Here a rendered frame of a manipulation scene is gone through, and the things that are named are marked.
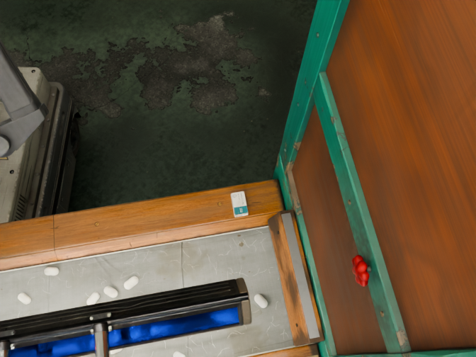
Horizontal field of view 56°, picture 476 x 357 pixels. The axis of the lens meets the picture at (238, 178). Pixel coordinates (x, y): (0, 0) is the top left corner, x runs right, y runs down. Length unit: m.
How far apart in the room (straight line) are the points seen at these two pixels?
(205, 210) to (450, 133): 0.80
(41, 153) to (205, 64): 0.96
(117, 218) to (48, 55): 1.47
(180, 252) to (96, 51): 1.52
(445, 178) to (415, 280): 0.15
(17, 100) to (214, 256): 0.57
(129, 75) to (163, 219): 1.28
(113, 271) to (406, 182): 0.81
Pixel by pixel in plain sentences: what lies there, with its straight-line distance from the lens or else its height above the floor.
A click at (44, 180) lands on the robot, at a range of 1.76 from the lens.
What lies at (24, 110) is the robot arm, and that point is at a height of 1.10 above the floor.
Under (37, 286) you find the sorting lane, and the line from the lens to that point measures 1.21.
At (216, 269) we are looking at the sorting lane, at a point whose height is 0.74.
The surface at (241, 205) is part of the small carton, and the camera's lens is 1.13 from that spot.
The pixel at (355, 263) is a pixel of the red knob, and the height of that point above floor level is 1.25.
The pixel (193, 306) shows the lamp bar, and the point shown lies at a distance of 0.75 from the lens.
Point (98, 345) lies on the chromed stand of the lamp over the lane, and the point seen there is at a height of 1.12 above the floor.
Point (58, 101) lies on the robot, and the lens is 1.90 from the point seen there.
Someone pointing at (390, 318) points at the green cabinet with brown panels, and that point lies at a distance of 0.63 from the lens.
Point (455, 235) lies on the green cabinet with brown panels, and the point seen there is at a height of 1.45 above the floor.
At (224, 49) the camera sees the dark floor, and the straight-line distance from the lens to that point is 2.37.
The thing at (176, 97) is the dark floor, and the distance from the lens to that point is 2.21.
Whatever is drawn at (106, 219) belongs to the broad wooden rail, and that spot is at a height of 0.76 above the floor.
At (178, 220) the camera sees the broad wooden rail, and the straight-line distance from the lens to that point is 1.14.
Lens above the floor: 1.85
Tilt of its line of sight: 68 degrees down
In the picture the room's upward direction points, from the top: 4 degrees clockwise
